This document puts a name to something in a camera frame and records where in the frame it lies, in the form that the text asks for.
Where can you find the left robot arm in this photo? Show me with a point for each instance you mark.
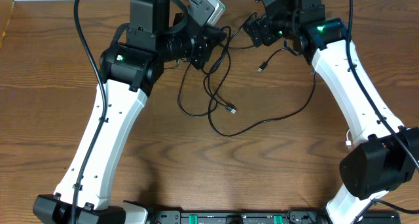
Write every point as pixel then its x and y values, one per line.
pixel 158 31

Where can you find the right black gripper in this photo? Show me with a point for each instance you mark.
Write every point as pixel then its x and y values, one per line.
pixel 258 27

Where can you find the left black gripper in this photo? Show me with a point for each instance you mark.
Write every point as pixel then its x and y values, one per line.
pixel 203 43

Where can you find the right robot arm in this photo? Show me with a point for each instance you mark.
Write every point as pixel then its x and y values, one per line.
pixel 385 153

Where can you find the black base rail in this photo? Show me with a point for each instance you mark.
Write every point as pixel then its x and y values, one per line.
pixel 298 216

